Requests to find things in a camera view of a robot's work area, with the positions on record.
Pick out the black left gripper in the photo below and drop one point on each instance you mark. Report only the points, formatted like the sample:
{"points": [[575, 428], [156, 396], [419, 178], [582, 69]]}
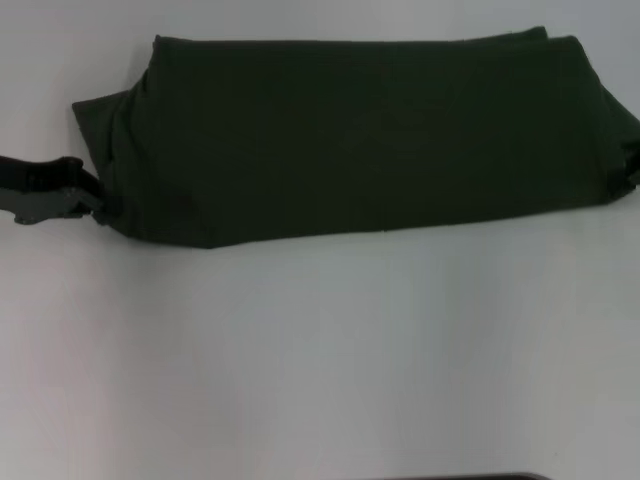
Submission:
{"points": [[35, 185]]}

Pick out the dark green FREE t-shirt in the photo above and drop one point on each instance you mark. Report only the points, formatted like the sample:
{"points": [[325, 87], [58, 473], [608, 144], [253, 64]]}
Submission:
{"points": [[350, 140]]}

